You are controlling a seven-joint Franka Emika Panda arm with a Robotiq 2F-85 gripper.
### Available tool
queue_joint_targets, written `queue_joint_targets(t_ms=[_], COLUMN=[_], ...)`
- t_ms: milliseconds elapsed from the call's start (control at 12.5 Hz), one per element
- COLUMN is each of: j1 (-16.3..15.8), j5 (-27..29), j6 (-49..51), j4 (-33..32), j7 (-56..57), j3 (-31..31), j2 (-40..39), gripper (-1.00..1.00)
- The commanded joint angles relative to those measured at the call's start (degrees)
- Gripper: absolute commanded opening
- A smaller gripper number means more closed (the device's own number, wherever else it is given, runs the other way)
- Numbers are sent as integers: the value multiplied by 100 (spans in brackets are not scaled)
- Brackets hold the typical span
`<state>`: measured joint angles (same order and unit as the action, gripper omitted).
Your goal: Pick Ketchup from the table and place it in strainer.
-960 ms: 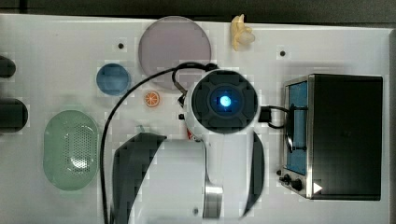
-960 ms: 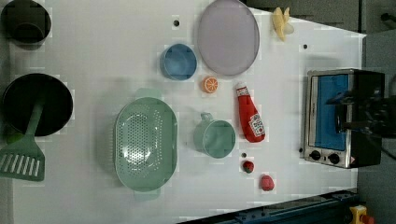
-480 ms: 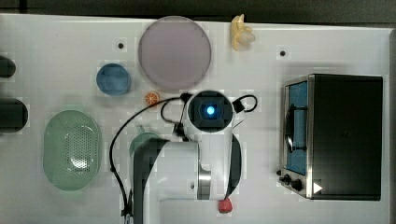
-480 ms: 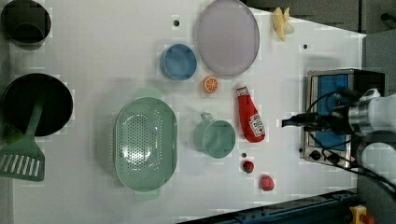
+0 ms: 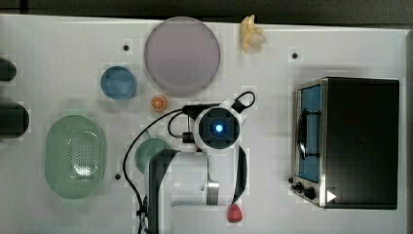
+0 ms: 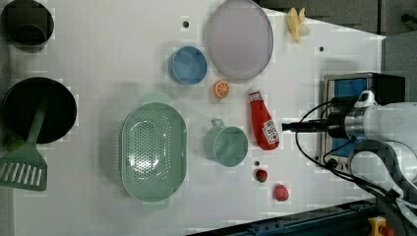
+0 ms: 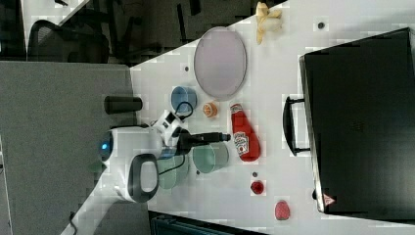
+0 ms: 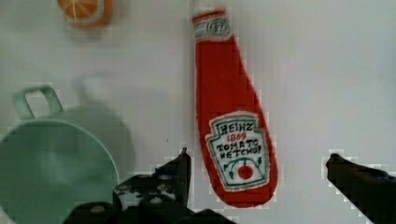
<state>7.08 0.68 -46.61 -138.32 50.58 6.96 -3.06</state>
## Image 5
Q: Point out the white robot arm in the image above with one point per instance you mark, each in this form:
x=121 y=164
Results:
x=212 y=175

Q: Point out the green oval strainer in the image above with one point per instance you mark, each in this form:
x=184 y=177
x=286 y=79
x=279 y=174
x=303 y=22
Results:
x=75 y=157

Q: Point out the orange slice toy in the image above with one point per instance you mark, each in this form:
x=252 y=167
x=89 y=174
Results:
x=158 y=103

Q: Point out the green small bowl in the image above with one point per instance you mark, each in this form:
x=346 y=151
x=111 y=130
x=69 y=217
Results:
x=146 y=150

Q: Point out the round grey plate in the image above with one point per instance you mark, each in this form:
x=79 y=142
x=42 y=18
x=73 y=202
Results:
x=182 y=56

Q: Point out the peeled banana toy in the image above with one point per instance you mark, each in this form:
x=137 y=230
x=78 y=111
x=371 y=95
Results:
x=251 y=35

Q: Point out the blue round cup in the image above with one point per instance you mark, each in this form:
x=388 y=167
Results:
x=118 y=83

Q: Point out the red strawberry toy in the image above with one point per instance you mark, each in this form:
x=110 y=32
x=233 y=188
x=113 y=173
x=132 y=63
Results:
x=234 y=214

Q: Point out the silver toaster oven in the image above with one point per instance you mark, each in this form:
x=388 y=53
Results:
x=346 y=143

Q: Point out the large black pot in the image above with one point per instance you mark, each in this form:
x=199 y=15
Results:
x=14 y=120

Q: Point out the small black pot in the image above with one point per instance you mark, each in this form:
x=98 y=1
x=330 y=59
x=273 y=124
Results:
x=8 y=70

